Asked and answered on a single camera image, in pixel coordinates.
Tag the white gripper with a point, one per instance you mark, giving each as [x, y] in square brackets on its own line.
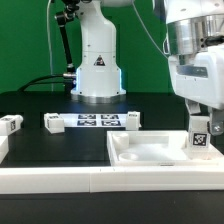
[202, 81]

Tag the white square table top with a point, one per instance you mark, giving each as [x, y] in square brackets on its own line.
[158, 148]

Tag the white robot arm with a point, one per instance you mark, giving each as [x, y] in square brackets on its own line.
[194, 44]

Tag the fiducial marker sheet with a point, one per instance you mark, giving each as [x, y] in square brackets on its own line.
[93, 120]

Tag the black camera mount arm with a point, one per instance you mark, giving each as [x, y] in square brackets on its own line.
[62, 18]

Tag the white front fence wall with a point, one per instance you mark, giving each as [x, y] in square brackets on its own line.
[109, 179]

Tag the white fence wall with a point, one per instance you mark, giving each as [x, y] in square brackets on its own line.
[109, 179]
[3, 147]

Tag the white left fence wall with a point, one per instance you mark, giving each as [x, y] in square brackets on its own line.
[3, 147]

